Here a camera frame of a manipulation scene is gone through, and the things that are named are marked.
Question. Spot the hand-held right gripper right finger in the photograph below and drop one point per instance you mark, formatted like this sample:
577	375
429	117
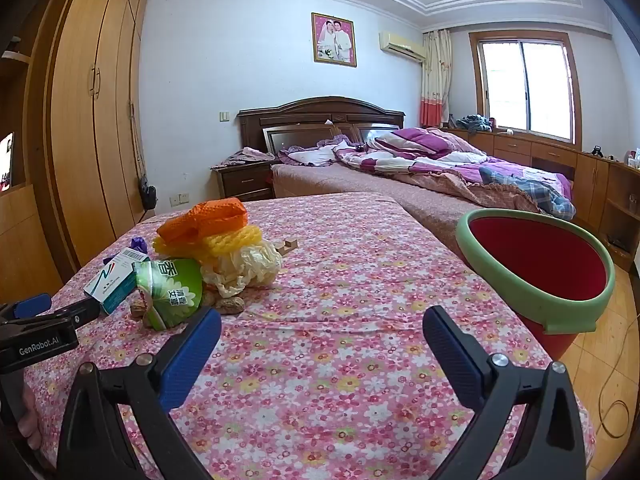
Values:
452	355

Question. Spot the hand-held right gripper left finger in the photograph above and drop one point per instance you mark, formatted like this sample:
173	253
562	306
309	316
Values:
192	355

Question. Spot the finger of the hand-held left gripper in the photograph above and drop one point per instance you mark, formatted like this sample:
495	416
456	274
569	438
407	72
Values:
82	312
32	305

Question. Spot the white and teal medicine box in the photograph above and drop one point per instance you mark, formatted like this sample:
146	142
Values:
117	275

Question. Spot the peanut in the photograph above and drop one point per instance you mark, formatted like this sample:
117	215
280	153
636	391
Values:
140	307
230	306

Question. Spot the green snack packet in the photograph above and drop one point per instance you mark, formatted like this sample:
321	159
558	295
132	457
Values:
172	290

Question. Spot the purple wrapper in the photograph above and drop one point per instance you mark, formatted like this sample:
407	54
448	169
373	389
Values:
135	245

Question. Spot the cream plastic bag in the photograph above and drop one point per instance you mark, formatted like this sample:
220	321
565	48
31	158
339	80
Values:
250	265

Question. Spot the red bin with green rim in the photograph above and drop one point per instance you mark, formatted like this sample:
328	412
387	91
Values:
530	260

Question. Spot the orange sponge cloth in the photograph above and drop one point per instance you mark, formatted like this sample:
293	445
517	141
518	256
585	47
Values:
210	217

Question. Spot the small wooden block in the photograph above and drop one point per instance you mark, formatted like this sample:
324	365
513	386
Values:
288	246

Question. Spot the person's left hand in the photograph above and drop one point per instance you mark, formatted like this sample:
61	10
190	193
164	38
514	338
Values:
30	425

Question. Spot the television screen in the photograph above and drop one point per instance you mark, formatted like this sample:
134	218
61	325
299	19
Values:
7	160

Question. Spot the pink floral tablecloth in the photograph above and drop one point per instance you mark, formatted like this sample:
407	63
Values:
320	270

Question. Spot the dark wooden nightstand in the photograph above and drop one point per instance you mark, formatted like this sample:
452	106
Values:
245	180

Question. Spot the blue plaid cloth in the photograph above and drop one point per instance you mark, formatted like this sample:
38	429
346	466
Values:
530	185

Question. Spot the wooden wardrobe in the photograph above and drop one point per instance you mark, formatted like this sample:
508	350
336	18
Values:
95	125

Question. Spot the purple floral quilt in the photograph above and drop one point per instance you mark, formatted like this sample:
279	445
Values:
425	160

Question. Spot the pink folded clothes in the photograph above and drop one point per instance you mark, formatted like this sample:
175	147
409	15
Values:
245	156

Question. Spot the bed with brown sheet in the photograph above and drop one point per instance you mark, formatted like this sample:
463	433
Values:
340	182

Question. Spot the long wooden cabinet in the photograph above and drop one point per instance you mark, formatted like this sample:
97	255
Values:
590	185

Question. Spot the white pillow with purple frill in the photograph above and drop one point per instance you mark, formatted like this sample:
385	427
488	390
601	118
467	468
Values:
312	156

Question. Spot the blue crumpled clothes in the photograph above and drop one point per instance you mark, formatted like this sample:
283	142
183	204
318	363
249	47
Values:
475	122

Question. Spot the small black gadget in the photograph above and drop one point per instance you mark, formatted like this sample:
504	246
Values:
596	151

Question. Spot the small pink and white boxes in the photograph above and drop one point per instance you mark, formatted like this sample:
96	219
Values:
634	159

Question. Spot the dark wooden headboard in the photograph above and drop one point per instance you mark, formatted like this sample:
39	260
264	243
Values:
310	115

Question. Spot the floral curtain with red hem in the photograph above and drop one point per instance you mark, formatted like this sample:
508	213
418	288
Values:
435	80

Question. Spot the wooden framed window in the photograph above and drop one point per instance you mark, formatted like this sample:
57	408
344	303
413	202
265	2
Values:
525	85

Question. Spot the framed wedding photo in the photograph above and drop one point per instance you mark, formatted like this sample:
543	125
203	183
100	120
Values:
334	40

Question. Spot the white wall socket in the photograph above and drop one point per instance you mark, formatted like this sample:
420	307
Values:
179	199

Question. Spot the wall air conditioner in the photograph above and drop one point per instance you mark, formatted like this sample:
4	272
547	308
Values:
400	46

